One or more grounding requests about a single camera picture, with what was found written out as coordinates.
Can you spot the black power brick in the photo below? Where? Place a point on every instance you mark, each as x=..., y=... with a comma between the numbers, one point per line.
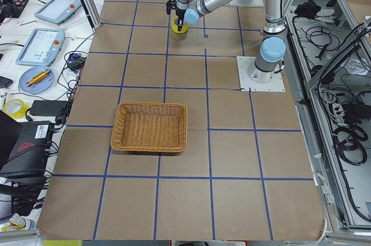
x=47, y=108

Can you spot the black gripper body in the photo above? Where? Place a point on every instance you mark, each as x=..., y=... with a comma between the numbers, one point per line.
x=179, y=15

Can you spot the yellow-green tape roll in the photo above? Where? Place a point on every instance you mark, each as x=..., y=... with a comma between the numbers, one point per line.
x=15, y=108

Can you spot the upper teach pendant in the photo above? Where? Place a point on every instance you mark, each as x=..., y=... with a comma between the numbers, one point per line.
x=58, y=11

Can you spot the brass cylinder tool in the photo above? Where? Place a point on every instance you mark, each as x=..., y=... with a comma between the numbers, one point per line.
x=38, y=78

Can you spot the black computer box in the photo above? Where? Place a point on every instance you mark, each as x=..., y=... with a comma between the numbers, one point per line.
x=24, y=148

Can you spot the brown wicker basket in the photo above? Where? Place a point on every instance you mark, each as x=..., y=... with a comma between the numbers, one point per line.
x=150, y=127

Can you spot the lower teach pendant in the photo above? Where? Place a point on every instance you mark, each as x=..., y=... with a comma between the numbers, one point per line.
x=41, y=48

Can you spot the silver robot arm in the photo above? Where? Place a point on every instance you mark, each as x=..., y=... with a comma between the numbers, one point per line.
x=272, y=48

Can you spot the teach pendant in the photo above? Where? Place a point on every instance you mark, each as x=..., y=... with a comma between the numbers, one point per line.
x=58, y=11
x=41, y=48

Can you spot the blue plate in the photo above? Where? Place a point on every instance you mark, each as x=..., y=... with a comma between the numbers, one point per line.
x=36, y=88

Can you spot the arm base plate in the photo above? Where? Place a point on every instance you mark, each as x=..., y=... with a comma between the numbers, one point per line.
x=251, y=79

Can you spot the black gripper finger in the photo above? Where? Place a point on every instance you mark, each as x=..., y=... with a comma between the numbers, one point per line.
x=180, y=24

